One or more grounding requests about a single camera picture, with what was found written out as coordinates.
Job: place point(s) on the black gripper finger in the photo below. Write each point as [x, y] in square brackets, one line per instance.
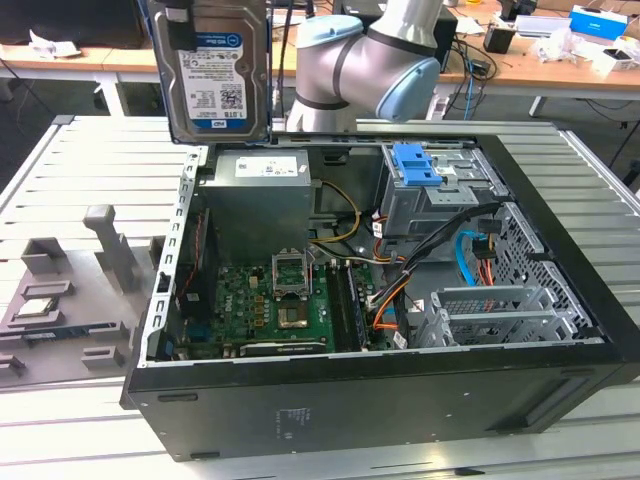
[180, 27]

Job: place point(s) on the hard disk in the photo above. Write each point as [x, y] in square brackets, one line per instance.
[220, 80]

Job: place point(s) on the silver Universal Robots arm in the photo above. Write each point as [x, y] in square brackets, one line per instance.
[380, 60]

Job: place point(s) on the blue disk bay latch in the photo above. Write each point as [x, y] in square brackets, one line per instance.
[412, 167]

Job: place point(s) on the silver disk bay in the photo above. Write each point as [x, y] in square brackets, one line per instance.
[500, 320]

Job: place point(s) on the large black device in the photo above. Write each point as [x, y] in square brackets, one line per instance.
[75, 20]

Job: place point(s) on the grey power supply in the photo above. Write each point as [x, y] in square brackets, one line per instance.
[260, 205]

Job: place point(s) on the black box speaker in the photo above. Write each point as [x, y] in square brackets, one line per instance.
[447, 35]

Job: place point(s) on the green motherboard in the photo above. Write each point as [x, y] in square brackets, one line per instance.
[240, 310]

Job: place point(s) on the grey metal drive cage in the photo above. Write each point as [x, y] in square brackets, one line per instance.
[415, 210]

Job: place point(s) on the CPU socket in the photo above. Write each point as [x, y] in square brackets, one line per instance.
[294, 316]

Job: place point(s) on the silver CPU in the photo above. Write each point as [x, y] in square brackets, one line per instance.
[35, 308]

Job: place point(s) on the small black cube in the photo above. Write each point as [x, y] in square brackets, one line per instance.
[498, 40]

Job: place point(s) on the installed black RAM stick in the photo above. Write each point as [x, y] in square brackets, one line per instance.
[359, 310]
[342, 310]

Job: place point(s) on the black graphics card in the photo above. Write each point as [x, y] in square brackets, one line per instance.
[282, 347]

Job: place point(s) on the grey parts rack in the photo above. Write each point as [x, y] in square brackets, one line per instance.
[65, 350]

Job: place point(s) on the white flat box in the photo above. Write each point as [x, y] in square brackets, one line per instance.
[540, 26]

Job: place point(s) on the wooden desk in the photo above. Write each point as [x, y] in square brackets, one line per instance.
[550, 75]

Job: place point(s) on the black open PC case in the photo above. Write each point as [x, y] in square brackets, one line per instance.
[350, 405]

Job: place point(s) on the blue cardboard box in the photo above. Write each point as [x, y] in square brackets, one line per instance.
[597, 20]

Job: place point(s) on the perforated metal case panel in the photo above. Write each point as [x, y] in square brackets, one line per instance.
[540, 270]

